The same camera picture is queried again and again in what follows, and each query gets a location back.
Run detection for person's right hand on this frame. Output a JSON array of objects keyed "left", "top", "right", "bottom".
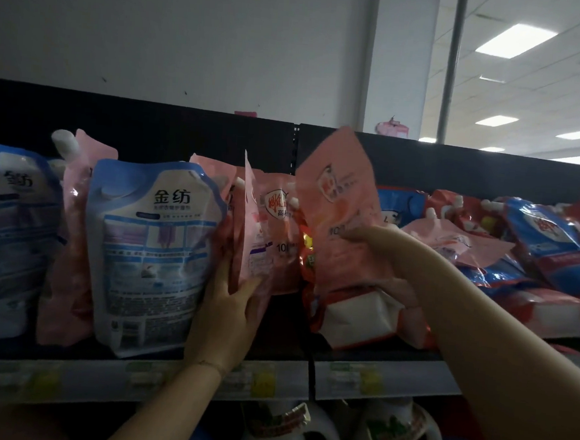
[{"left": 336, "top": 222, "right": 441, "bottom": 310}]

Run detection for pink bagged item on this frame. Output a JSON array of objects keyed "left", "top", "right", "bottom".
[{"left": 375, "top": 116, "right": 411, "bottom": 139}]

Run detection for dark metal shelf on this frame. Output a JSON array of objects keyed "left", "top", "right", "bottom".
[{"left": 0, "top": 77, "right": 580, "bottom": 440}]

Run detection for person's left hand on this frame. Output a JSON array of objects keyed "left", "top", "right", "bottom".
[{"left": 182, "top": 210, "right": 276, "bottom": 378}]

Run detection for person's left forearm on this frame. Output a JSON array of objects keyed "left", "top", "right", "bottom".
[{"left": 103, "top": 356, "right": 226, "bottom": 440}]

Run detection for grey vertical pole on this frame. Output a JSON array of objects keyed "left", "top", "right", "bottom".
[{"left": 435, "top": 0, "right": 471, "bottom": 146}]

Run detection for blue pouch showing back side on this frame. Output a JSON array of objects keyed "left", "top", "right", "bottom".
[{"left": 75, "top": 155, "right": 231, "bottom": 367}]

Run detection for orange OMO detergent pouches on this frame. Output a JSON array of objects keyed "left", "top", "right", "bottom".
[{"left": 296, "top": 210, "right": 447, "bottom": 359}]

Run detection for group of Chaoneng floral pouches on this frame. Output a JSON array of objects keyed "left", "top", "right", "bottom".
[{"left": 366, "top": 183, "right": 580, "bottom": 347}]

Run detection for person's right forearm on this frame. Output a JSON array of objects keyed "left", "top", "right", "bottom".
[{"left": 403, "top": 245, "right": 580, "bottom": 440}]

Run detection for pile of softener pouches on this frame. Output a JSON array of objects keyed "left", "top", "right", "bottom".
[{"left": 0, "top": 141, "right": 68, "bottom": 350}]

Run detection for thin chain bracelet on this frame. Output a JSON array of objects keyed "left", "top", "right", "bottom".
[{"left": 194, "top": 359, "right": 229, "bottom": 378}]

